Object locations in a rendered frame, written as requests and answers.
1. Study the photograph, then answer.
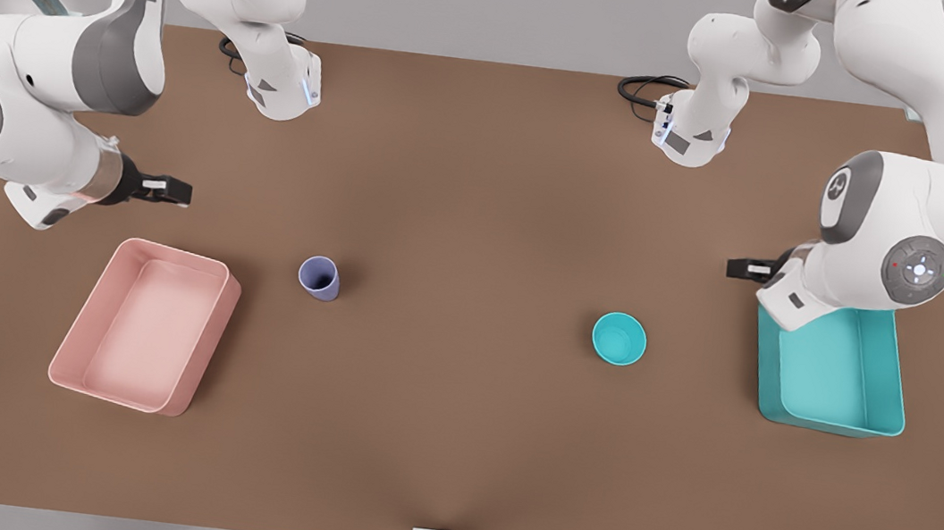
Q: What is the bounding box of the teal rectangular box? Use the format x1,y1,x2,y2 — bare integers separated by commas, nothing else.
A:
743,293,920,444

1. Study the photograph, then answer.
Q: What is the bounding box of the pink rectangular box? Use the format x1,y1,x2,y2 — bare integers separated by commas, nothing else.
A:
44,229,248,425

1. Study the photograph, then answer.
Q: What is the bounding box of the teal bowl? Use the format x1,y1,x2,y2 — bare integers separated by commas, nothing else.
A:
588,309,651,370

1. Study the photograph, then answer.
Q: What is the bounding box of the purple cup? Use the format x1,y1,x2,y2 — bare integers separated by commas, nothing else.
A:
294,253,344,305

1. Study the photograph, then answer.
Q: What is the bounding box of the black cable loop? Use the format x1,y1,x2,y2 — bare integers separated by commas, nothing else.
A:
215,24,310,85
613,70,695,132

